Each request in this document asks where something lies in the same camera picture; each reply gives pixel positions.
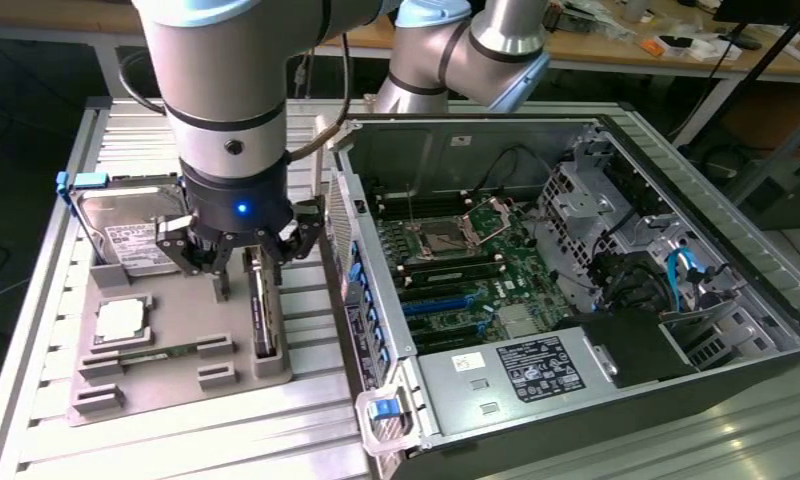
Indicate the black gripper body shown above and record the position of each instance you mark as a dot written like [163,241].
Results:
[240,200]

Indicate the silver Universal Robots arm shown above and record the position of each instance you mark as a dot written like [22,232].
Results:
[220,75]

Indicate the blue expansion slot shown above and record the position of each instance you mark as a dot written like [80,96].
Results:
[440,305]

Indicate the black expansion slot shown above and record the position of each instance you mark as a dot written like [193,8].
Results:
[443,330]

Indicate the silver hard disk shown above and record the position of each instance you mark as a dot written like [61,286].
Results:
[122,225]

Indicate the silver CPU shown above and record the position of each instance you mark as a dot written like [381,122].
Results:
[121,321]

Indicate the thin metal locking lever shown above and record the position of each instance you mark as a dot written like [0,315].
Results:
[411,205]

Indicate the green RAM stick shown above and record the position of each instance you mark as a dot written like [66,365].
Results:
[153,353]

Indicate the blue disk caddy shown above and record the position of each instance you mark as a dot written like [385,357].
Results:
[88,179]

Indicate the grey parts rack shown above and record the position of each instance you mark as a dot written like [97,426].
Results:
[173,360]

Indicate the CPU socket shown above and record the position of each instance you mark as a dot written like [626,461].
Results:
[447,240]

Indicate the black installed RAM stick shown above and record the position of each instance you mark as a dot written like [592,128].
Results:
[449,275]

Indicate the metal socket cover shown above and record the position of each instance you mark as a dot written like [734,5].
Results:
[489,215]

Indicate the green motherboard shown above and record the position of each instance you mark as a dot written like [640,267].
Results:
[513,285]

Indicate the blue case latch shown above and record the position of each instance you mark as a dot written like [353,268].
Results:
[381,409]

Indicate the silver chipset heatsink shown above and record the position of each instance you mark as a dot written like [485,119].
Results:
[521,321]

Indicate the grey power supply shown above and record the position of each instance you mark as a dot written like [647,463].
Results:
[467,395]

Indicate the metal disk bay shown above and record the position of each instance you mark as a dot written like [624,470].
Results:
[580,210]

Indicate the black fan shroud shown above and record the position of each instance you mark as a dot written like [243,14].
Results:
[627,345]

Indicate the wooden desk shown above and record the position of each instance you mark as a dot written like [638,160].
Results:
[594,55]

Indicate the open black PC case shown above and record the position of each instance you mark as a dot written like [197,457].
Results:
[720,210]

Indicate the clear plastic bags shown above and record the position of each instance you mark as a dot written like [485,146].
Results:
[600,17]

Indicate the small orange white box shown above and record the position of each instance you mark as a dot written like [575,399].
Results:
[687,47]

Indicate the black equipment case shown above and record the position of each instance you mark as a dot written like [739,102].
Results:
[787,200]

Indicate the black monitor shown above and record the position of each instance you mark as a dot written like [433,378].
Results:
[767,10]

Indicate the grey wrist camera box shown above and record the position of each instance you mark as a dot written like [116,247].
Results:
[173,225]

